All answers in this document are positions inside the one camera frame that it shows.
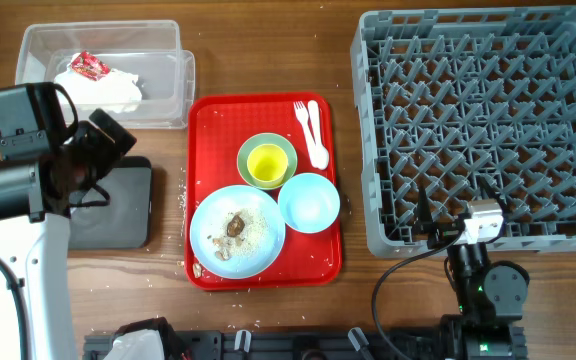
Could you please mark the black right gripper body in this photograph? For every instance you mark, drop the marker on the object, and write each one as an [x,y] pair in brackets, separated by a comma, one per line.
[443,232]

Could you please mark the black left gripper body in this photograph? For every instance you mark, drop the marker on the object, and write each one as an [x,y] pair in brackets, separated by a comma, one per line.
[94,152]

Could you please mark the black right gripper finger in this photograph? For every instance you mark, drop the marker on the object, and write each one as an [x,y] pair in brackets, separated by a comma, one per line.
[488,192]
[424,221]

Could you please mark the white napkin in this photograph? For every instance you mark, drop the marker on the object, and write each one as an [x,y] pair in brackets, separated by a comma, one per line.
[116,92]

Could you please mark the red snack wrapper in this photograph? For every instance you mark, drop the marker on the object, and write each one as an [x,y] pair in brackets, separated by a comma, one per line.
[89,66]

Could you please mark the light blue bowl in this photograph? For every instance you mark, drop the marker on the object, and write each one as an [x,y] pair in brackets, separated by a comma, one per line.
[309,203]

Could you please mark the green bowl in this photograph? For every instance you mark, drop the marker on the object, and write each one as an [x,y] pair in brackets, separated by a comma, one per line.
[266,138]

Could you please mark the yellow cup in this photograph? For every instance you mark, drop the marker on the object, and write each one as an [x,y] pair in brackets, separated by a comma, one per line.
[267,164]

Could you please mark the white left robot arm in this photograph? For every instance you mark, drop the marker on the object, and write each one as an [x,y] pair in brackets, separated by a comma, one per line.
[35,229]

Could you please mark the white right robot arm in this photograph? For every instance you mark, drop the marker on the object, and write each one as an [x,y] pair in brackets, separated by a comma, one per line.
[490,294]

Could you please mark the clear plastic waste bin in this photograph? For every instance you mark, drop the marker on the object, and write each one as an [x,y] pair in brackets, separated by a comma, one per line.
[150,51]

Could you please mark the grey dishwasher rack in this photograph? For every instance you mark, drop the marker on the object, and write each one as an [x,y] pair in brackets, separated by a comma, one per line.
[451,98]

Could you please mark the black plastic bin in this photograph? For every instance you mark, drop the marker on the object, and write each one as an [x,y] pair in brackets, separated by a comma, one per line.
[123,223]

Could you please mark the red serving tray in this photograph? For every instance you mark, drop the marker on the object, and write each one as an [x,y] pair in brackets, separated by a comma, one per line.
[217,128]

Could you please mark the white plastic spoon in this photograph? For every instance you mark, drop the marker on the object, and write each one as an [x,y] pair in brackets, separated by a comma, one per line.
[314,114]

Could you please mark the brown food scrap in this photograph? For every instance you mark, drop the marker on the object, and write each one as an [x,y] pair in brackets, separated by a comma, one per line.
[235,226]

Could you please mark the light blue plate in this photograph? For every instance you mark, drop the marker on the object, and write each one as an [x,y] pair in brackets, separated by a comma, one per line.
[250,253]

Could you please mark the nut shell scrap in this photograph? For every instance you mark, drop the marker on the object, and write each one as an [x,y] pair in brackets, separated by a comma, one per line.
[197,270]

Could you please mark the white plastic fork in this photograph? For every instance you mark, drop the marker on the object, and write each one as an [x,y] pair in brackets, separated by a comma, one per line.
[302,116]

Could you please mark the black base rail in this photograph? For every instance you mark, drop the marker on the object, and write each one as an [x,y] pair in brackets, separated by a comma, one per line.
[415,343]

